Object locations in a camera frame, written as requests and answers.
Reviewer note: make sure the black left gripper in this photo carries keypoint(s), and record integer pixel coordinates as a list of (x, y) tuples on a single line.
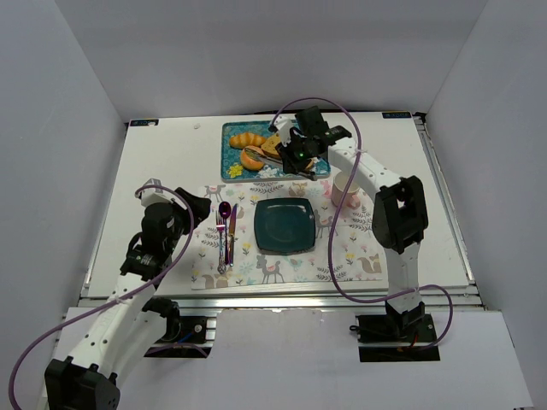
[(188, 205)]

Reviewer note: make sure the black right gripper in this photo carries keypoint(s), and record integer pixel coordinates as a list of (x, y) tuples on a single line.
[(295, 165)]

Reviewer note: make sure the metal tongs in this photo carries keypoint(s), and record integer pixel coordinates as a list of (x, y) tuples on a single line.
[(279, 164)]

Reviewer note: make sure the glazed donut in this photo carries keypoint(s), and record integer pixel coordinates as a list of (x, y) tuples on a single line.
[(250, 161)]

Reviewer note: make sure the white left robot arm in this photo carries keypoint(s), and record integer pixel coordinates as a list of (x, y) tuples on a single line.
[(133, 318)]

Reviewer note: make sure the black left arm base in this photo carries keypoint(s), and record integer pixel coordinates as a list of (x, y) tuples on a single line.
[(185, 336)]

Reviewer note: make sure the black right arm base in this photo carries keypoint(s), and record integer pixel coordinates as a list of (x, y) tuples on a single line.
[(380, 341)]

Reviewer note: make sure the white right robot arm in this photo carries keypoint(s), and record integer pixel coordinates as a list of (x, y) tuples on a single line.
[(399, 216)]

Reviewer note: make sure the left brown bread slice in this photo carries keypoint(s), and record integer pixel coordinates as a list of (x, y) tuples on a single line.
[(269, 146)]

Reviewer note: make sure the purple iridescent fork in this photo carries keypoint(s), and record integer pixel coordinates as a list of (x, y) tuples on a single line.
[(221, 229)]

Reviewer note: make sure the purple iridescent spoon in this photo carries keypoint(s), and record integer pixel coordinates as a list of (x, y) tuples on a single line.
[(225, 211)]

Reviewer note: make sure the golden croissant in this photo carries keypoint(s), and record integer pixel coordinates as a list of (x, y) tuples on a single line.
[(245, 139)]

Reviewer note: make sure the purple iridescent knife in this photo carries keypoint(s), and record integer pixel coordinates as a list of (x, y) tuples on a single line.
[(231, 235)]

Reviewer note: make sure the pink mug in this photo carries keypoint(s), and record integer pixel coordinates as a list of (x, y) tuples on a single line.
[(352, 199)]

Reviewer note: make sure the teal floral serving tray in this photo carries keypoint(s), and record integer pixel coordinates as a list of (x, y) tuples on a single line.
[(232, 170)]

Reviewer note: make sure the dark teal square plate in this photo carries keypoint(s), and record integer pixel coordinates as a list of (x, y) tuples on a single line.
[(284, 226)]

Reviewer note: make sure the animal print placemat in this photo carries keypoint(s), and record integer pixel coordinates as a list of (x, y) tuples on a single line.
[(345, 249)]

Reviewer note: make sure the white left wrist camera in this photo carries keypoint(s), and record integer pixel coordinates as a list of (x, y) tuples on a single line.
[(153, 193)]

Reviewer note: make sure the aluminium table frame rail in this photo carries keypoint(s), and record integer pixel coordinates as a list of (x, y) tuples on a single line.
[(467, 298)]

